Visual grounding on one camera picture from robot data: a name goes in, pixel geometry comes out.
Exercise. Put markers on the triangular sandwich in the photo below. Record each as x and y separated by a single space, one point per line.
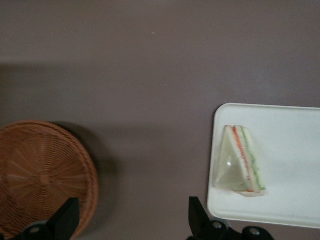
232 165

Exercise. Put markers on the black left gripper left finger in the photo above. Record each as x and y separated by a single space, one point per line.
65 220

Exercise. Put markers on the cream plastic tray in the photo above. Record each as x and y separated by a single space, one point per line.
287 150

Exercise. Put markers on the brown round wicker basket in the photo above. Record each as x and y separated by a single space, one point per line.
37 162

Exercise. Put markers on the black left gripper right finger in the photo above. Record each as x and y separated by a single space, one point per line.
200 220

